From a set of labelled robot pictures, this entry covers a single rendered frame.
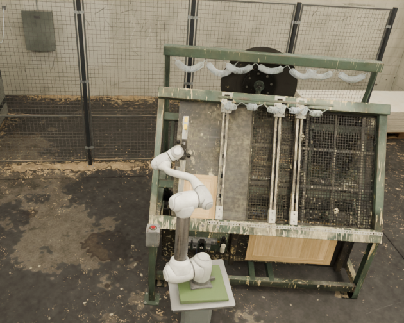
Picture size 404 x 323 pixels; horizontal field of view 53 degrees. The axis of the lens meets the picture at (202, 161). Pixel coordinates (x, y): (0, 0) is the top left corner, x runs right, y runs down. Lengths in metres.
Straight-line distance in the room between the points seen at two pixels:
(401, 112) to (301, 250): 4.46
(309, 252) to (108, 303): 2.10
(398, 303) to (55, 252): 3.72
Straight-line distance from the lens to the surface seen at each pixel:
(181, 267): 3.15
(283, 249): 4.39
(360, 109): 4.15
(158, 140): 3.83
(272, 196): 3.86
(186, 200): 2.87
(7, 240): 5.18
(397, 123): 8.33
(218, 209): 3.79
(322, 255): 4.54
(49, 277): 4.64
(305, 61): 4.28
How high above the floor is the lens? 3.32
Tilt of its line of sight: 31 degrees down
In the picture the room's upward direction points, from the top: 5 degrees clockwise
